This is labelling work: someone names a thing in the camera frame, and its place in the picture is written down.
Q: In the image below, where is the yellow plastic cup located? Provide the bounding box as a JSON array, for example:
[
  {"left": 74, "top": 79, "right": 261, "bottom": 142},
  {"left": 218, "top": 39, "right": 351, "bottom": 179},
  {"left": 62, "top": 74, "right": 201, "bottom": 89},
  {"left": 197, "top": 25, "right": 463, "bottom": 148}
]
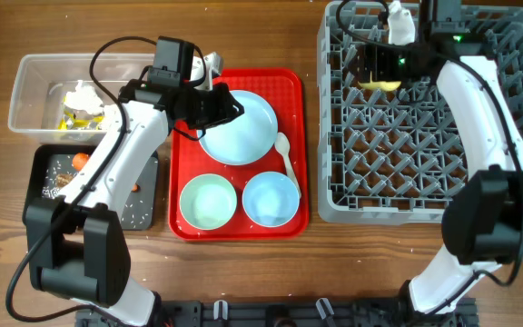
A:
[{"left": 357, "top": 72, "right": 401, "bottom": 92}]

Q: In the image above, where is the white tissue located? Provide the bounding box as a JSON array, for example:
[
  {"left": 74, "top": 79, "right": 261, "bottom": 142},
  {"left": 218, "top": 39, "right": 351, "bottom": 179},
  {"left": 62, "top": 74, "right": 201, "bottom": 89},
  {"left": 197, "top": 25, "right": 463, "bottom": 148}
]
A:
[
  {"left": 63, "top": 80, "right": 104, "bottom": 115},
  {"left": 99, "top": 104, "right": 121, "bottom": 131}
]

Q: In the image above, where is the green bowl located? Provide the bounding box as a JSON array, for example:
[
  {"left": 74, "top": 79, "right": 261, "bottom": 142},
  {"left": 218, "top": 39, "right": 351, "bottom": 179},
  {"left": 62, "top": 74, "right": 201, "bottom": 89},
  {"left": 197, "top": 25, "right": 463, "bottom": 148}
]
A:
[{"left": 179, "top": 173, "right": 237, "bottom": 231}]

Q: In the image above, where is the white rice pile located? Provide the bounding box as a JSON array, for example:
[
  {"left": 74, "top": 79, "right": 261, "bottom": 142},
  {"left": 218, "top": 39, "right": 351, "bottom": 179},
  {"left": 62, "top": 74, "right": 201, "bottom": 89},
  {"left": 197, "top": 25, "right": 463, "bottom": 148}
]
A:
[{"left": 41, "top": 154, "right": 159, "bottom": 231}]

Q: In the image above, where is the yellow silver foil wrapper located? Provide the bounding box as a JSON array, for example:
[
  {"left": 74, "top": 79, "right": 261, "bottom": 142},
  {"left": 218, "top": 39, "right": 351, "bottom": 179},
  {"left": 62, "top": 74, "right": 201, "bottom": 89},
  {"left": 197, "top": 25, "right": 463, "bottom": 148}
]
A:
[{"left": 57, "top": 103, "right": 104, "bottom": 130}]

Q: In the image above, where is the orange carrot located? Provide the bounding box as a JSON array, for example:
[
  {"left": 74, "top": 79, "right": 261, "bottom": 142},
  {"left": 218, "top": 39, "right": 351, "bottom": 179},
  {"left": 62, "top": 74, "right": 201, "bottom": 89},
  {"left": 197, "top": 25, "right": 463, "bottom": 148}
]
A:
[{"left": 72, "top": 152, "right": 140, "bottom": 193}]

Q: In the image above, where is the brown food lump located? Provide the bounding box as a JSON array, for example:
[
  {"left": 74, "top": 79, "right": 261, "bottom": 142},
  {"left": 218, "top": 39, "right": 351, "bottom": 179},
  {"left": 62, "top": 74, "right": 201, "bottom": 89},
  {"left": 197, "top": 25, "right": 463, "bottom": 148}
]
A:
[{"left": 55, "top": 173, "right": 74, "bottom": 188}]

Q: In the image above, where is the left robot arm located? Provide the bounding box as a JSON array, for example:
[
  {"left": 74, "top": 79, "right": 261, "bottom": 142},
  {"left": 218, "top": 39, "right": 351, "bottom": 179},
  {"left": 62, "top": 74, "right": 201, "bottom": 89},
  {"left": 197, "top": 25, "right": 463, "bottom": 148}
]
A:
[{"left": 17, "top": 36, "right": 244, "bottom": 326}]

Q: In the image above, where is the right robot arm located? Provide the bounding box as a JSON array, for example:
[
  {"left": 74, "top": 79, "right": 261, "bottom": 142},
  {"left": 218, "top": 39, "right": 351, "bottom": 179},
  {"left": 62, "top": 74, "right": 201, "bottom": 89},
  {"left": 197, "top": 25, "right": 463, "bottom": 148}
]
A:
[{"left": 355, "top": 1, "right": 523, "bottom": 317}]

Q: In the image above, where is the grey dishwasher rack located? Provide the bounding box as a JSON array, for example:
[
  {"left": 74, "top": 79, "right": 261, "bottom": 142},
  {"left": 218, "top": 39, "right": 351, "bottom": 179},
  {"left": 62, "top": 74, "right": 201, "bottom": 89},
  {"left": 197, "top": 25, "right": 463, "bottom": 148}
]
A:
[{"left": 317, "top": 2, "right": 523, "bottom": 225}]

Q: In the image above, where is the light blue plate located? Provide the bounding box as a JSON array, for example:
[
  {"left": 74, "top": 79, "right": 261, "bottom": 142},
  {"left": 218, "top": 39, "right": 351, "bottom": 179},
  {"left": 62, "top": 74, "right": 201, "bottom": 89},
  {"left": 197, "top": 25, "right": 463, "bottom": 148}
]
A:
[{"left": 199, "top": 90, "right": 278, "bottom": 165}]

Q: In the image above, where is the red plastic tray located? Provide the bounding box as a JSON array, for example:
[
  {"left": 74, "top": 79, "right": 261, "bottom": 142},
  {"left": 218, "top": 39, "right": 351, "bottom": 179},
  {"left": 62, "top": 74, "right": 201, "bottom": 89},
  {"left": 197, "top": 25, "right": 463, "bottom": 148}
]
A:
[{"left": 168, "top": 68, "right": 310, "bottom": 242}]

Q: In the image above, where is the white plastic spoon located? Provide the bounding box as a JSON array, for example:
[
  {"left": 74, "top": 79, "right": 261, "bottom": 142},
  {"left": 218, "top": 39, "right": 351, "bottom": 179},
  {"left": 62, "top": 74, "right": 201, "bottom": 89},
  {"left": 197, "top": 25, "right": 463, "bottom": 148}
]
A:
[{"left": 274, "top": 132, "right": 301, "bottom": 197}]

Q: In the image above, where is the blue bowl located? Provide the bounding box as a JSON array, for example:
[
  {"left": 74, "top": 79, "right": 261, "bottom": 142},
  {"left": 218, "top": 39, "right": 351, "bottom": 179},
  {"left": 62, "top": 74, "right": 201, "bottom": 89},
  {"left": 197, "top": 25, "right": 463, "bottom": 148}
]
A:
[{"left": 242, "top": 172, "right": 301, "bottom": 228}]

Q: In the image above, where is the clear plastic bin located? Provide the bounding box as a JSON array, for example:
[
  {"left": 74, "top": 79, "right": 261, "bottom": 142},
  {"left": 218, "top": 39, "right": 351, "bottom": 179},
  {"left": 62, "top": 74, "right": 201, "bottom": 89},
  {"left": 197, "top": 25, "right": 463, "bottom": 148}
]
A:
[{"left": 8, "top": 53, "right": 153, "bottom": 145}]

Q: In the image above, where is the black plastic tray bin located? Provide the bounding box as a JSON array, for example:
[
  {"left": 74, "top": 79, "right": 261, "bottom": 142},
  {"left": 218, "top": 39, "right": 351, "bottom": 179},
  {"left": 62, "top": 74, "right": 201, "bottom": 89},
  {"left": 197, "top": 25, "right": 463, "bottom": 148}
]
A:
[{"left": 24, "top": 144, "right": 159, "bottom": 231}]

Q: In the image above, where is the left black cable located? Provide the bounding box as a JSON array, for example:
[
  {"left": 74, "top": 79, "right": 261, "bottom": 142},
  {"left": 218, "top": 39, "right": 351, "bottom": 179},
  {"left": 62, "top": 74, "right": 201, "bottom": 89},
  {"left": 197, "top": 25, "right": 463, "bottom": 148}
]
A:
[{"left": 5, "top": 35, "right": 208, "bottom": 324}]

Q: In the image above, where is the black cable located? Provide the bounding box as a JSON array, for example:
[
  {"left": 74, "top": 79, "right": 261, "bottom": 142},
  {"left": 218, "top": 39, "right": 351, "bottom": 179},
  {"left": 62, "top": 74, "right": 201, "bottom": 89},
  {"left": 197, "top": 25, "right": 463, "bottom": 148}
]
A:
[
  {"left": 336, "top": 0, "right": 523, "bottom": 317},
  {"left": 5, "top": 35, "right": 208, "bottom": 324}
]

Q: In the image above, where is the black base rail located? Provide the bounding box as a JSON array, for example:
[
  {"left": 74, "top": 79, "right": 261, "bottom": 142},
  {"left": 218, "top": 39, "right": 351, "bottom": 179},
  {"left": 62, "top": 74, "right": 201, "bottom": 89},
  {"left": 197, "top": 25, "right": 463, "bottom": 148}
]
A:
[{"left": 74, "top": 297, "right": 479, "bottom": 327}]

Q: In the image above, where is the right black cable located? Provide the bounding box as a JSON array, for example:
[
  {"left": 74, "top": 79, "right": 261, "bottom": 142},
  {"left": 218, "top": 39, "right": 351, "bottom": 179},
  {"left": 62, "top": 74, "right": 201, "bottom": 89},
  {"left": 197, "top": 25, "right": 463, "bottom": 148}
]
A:
[{"left": 336, "top": 0, "right": 523, "bottom": 317}]

